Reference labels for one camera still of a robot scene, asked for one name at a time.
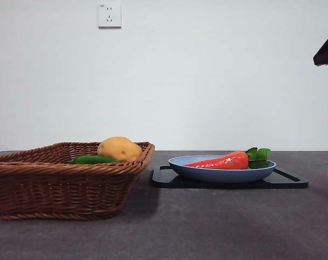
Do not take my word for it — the white wall socket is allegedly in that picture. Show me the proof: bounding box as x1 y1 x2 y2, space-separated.
98 3 122 29

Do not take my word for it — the yellow-brown potato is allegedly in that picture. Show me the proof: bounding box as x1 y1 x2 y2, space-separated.
97 136 143 163

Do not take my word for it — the orange carrot with green leaves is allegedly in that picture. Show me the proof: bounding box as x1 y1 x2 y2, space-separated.
183 147 272 171

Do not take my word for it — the green pepper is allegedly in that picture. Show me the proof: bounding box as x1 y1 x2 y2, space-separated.
67 155 121 164

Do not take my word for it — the black flat tray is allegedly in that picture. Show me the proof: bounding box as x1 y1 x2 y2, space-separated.
152 165 309 190

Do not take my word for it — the brown wicker basket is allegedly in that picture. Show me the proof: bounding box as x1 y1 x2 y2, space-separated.
0 141 156 220

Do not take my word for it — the blue round plate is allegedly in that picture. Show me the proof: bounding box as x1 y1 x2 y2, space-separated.
168 154 277 184

